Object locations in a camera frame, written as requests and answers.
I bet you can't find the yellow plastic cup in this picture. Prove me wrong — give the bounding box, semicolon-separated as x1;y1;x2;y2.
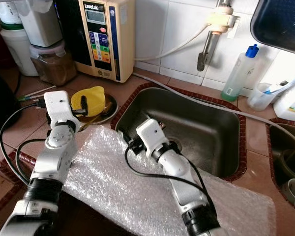
70;86;106;118

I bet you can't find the round steel bowl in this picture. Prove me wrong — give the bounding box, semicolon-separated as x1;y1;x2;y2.
74;93;118;125

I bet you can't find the white plastic stick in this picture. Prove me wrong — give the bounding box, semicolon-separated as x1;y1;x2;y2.
20;86;57;97
17;91;54;102

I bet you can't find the jar of brown powder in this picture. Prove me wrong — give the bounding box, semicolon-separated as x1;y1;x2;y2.
29;40;77;87

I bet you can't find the steel sink basin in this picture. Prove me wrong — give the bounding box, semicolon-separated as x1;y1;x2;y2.
116;88;241;178
270;123;295;209

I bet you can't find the clear bubble wrap sheet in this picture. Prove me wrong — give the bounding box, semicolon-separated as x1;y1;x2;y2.
64;125;278;236

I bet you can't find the cream water ionizer machine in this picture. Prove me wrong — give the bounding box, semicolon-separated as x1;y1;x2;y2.
57;0;136;83

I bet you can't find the black electric kettle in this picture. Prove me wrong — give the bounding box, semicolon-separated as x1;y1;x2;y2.
0;64;20;134

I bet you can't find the white bottle with green band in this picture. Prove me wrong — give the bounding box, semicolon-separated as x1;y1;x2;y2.
0;0;37;77

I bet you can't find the white plastic jug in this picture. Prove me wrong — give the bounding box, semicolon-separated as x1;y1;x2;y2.
17;0;63;47

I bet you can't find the clear bottle with blue cap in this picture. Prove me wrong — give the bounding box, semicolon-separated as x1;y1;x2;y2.
221;44;260;103

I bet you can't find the clear plastic cup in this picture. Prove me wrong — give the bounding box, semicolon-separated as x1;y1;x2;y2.
246;83;280;112

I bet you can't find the cream tap diverter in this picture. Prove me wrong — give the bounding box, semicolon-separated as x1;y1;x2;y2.
206;7;241;36

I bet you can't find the white blue toothbrush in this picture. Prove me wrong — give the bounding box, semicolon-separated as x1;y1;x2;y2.
263;74;295;95

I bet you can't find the white detergent bottle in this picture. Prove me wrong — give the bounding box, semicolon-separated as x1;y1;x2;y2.
273;81;295;122

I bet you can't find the dark blue pan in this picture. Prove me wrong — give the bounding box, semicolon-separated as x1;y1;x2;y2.
250;0;295;57

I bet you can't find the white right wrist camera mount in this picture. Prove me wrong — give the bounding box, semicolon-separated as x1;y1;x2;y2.
136;118;169;157

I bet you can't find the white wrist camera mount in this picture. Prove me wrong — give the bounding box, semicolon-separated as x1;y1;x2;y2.
136;118;169;157
44;90;80;129

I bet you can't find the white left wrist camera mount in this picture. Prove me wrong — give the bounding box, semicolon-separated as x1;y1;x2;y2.
44;90;80;129

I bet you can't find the grey drain hose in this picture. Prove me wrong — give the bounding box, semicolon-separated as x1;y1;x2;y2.
133;73;295;131

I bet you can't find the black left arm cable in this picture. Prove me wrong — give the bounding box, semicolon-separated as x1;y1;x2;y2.
14;98;52;186

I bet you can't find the white water hose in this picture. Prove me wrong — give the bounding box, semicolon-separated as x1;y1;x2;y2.
134;22;212;62

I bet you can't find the chrome wall tap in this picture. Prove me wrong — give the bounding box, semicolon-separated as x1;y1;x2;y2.
197;0;236;73

